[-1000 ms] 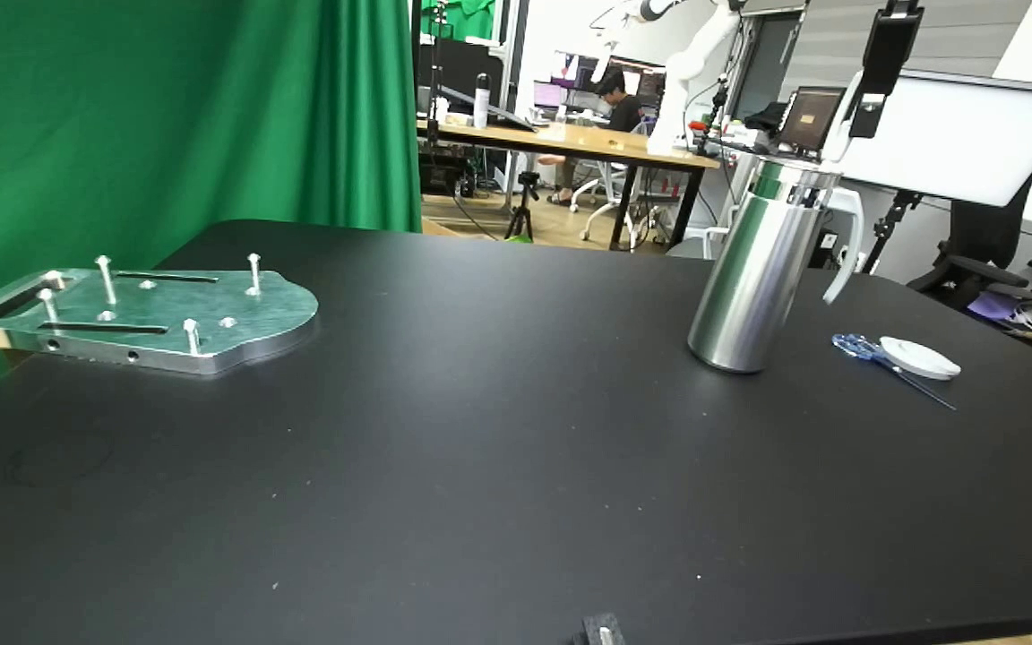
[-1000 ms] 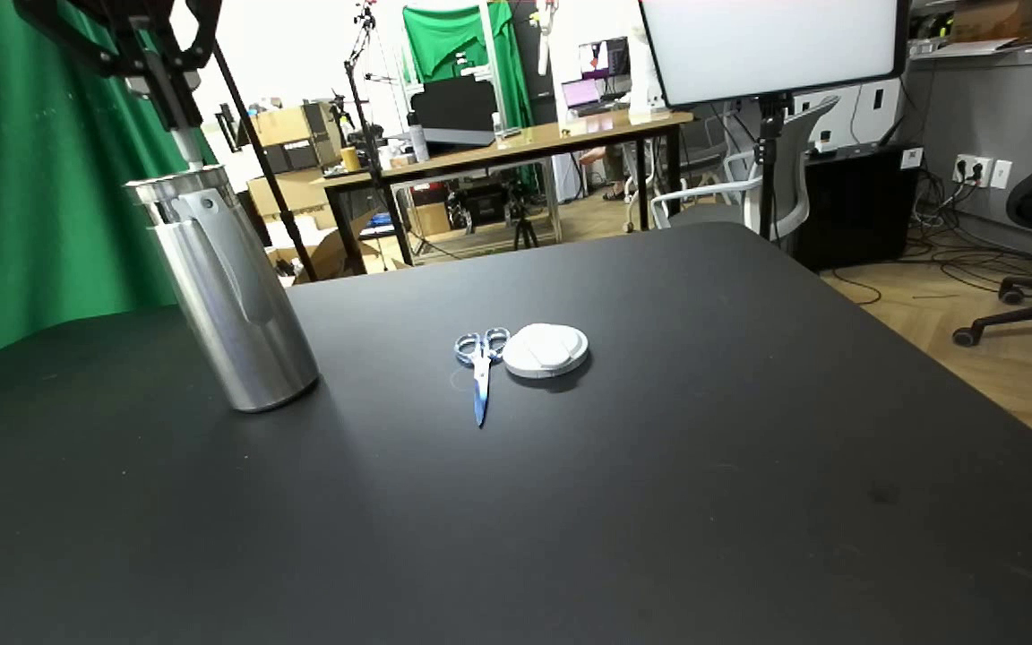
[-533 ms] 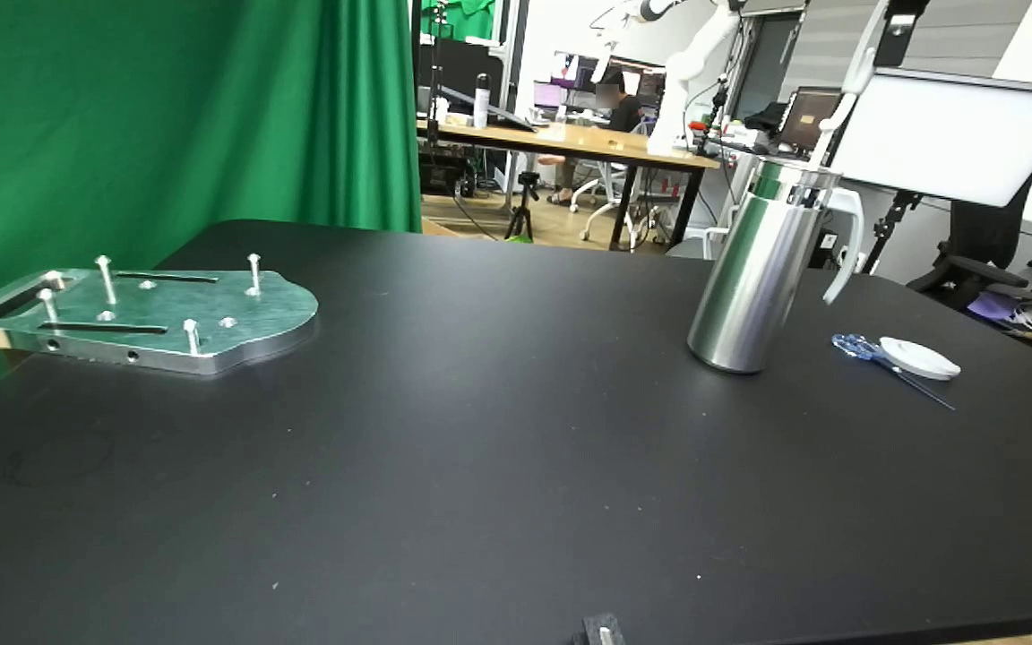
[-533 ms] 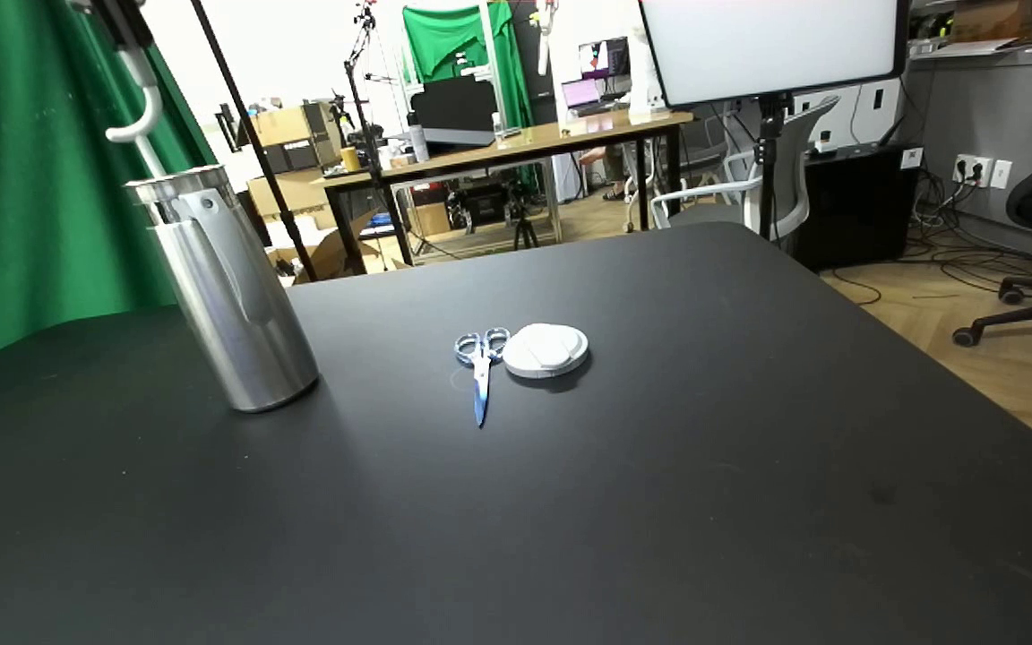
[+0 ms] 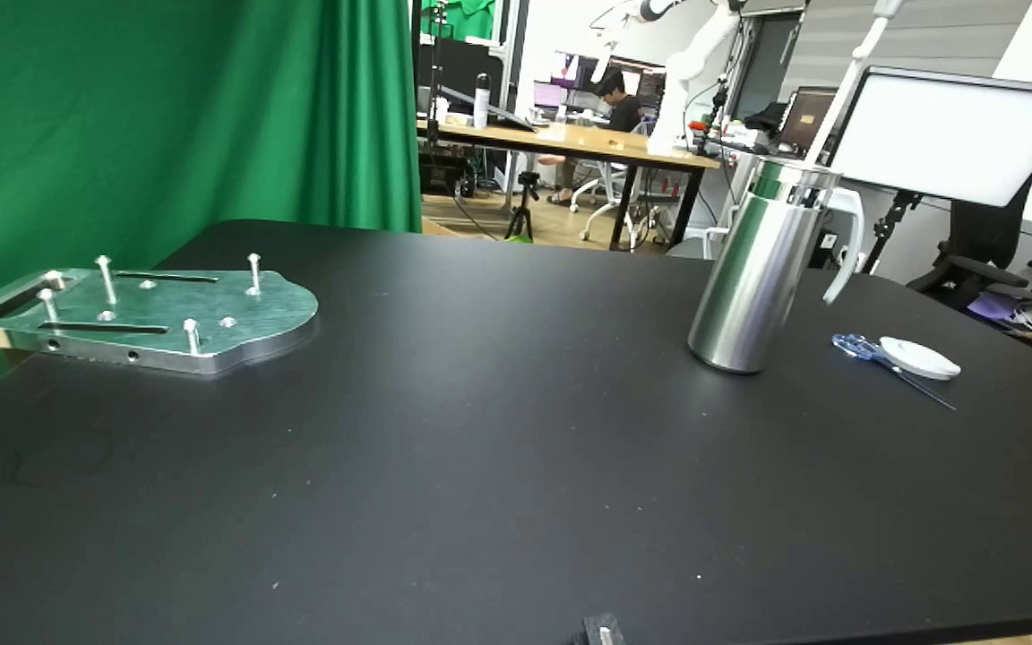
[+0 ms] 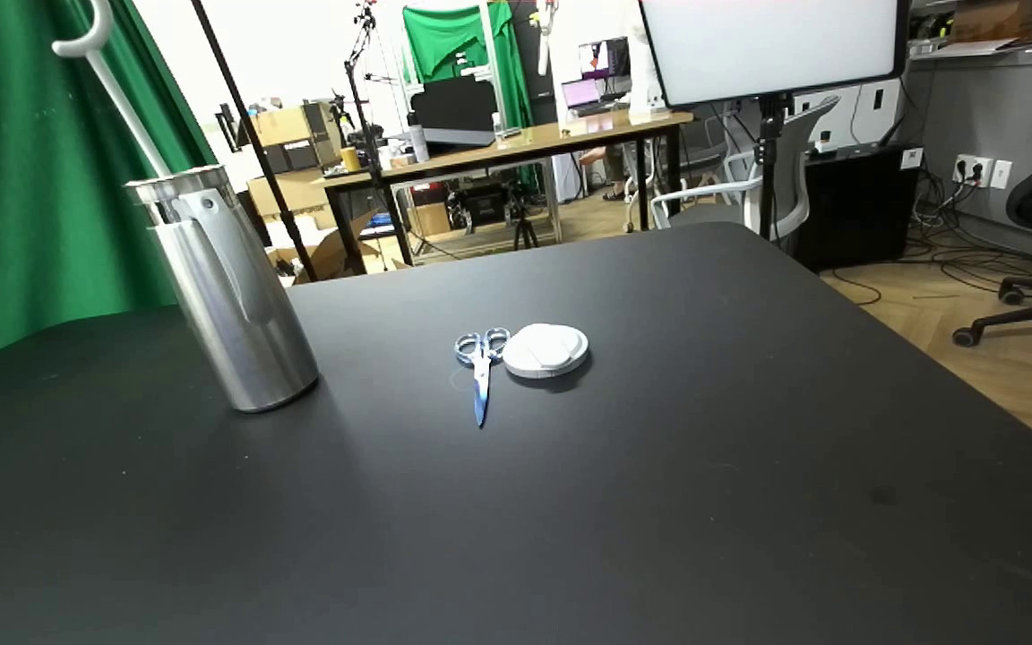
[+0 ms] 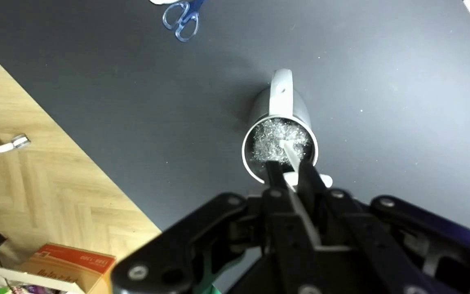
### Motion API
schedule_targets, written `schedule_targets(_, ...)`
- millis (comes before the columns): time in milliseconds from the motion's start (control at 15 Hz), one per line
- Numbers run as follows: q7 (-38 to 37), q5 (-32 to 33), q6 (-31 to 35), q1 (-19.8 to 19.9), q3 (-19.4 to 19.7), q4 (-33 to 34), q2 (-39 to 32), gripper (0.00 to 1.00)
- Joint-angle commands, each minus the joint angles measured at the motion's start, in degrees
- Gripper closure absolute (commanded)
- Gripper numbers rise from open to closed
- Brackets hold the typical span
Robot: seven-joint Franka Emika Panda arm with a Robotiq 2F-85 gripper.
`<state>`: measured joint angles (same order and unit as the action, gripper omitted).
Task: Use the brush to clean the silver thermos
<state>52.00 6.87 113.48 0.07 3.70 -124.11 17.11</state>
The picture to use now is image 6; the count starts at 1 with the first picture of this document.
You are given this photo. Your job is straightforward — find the white wall sockets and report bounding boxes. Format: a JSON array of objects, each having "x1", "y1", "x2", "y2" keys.
[{"x1": 951, "y1": 149, "x2": 1018, "y2": 193}]

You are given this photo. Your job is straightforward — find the white round tape measure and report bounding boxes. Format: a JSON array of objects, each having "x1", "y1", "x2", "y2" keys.
[{"x1": 499, "y1": 317, "x2": 594, "y2": 385}]

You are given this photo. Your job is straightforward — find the wooden desk with black legs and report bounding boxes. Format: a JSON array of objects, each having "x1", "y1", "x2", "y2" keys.
[{"x1": 319, "y1": 105, "x2": 698, "y2": 280}]

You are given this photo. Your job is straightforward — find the blue handled scissors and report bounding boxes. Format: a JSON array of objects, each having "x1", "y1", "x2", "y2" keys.
[{"x1": 453, "y1": 326, "x2": 512, "y2": 431}]

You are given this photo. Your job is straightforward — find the white screen with black frame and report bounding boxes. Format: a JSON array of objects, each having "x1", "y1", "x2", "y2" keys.
[{"x1": 635, "y1": 0, "x2": 914, "y2": 115}]

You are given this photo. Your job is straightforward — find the silver metal thermos jug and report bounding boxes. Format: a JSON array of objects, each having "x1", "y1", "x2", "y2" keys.
[{"x1": 123, "y1": 160, "x2": 323, "y2": 415}]

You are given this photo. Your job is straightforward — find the purple lit laptop screen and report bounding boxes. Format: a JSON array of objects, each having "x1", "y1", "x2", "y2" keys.
[{"x1": 556, "y1": 69, "x2": 617, "y2": 118}]

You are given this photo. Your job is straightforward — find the thin black slanted pole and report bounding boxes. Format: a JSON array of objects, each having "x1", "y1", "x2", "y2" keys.
[{"x1": 188, "y1": 0, "x2": 323, "y2": 281}]

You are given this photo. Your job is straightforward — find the small black tripod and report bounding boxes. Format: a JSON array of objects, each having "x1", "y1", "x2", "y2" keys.
[{"x1": 506, "y1": 193, "x2": 544, "y2": 249}]

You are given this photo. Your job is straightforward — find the green cloth backdrop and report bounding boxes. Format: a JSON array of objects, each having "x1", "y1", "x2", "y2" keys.
[{"x1": 403, "y1": 0, "x2": 538, "y2": 129}]

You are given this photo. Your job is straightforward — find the grey office chair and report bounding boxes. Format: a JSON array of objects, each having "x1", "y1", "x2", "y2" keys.
[{"x1": 654, "y1": 100, "x2": 844, "y2": 244}]

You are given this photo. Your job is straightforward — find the black cabinet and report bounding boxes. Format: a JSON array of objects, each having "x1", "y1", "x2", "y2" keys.
[{"x1": 790, "y1": 143, "x2": 927, "y2": 273}]

